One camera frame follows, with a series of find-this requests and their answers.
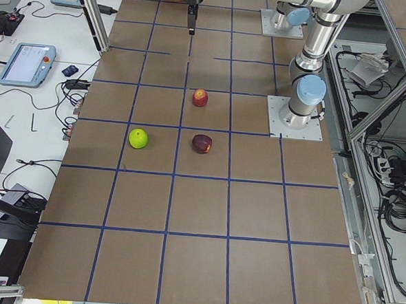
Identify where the silver allen key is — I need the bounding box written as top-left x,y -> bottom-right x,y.
4,115 -> 15,129

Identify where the white power strip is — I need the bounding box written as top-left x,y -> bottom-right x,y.
374,157 -> 392,179

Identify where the red yellow apple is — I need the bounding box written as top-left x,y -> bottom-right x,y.
192,89 -> 209,107

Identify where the dark blue small pouch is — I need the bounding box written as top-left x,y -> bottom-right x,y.
62,65 -> 78,77

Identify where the green apple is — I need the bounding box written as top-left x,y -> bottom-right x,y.
128,128 -> 149,149

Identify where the grey usb hub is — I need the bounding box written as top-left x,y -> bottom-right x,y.
1,184 -> 30,205

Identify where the dark red apple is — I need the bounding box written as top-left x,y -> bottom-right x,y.
192,134 -> 213,154

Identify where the aluminium frame post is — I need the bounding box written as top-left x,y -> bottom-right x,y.
79,0 -> 110,53

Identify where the teach pendant tablet near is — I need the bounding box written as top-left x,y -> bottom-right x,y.
0,43 -> 57,89

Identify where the black allen key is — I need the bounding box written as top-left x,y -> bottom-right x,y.
30,113 -> 37,132

